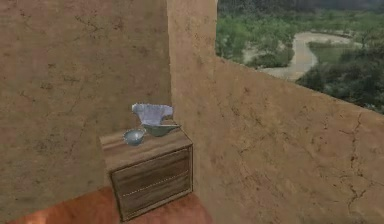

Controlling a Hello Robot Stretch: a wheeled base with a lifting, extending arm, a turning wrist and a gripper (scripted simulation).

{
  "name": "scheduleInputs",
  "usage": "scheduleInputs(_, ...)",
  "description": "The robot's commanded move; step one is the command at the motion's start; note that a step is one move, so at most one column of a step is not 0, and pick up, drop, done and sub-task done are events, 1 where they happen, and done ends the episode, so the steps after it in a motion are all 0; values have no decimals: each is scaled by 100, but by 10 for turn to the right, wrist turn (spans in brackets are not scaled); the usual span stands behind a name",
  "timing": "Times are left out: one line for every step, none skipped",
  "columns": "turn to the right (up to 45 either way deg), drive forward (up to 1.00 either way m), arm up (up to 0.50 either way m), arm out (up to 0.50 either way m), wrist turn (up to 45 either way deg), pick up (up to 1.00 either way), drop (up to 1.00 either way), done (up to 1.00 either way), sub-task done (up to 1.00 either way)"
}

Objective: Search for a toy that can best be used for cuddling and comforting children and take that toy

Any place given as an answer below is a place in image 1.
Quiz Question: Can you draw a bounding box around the wide grey-green bowl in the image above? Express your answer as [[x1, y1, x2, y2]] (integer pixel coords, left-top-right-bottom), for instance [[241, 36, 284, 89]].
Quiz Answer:
[[141, 123, 182, 138]]

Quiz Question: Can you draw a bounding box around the small grey-blue bowl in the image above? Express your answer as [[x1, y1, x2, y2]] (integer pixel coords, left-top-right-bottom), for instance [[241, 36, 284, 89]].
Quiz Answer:
[[122, 128, 147, 147]]

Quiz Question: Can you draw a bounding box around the window with green landscape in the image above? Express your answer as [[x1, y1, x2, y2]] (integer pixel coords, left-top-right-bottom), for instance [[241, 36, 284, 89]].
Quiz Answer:
[[215, 0, 384, 115]]

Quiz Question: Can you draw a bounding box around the pale lilac cloth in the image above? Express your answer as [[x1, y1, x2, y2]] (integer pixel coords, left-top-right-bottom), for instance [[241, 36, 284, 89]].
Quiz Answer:
[[131, 102, 175, 127]]

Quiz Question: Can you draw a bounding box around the brown wooden nightstand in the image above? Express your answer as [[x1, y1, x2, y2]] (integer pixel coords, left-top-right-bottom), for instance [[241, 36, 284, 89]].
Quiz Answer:
[[99, 126, 195, 223]]

